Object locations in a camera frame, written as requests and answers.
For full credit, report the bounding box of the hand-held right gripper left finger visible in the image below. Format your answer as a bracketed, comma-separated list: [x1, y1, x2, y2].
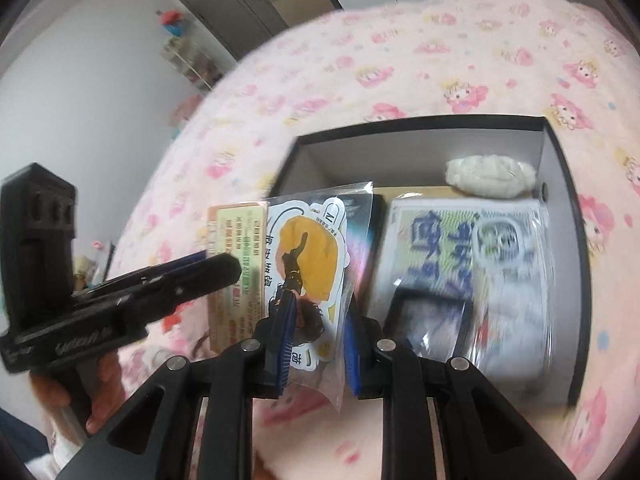
[55, 296, 298, 480]

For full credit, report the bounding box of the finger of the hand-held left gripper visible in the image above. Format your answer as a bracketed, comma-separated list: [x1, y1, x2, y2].
[74, 253, 244, 323]
[84, 251, 208, 295]

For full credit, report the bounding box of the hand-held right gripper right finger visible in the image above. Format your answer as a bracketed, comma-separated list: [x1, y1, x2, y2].
[344, 309, 577, 480]

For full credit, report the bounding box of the yellow figure sticker packet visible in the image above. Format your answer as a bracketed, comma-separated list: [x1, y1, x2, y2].
[264, 180, 376, 411]

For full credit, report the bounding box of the dark grey cardboard box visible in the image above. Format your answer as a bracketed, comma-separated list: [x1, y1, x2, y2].
[265, 114, 593, 408]

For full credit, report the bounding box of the person's left hand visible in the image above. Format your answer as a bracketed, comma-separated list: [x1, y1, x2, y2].
[29, 347, 126, 436]

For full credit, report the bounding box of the dark holographic card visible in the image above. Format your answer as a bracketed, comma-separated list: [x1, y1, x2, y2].
[344, 192, 387, 313]

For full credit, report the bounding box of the blue print clear packet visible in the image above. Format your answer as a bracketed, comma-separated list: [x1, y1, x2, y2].
[382, 197, 556, 382]

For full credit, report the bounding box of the pink bag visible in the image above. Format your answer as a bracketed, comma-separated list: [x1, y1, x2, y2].
[174, 94, 202, 127]

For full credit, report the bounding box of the white shelf rack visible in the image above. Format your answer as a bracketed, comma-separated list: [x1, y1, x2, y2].
[159, 10, 227, 94]

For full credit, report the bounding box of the pink printed blanket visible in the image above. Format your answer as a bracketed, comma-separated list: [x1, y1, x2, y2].
[102, 0, 640, 480]

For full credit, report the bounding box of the black rectangular frame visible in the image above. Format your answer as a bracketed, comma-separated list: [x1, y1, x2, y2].
[382, 284, 476, 362]

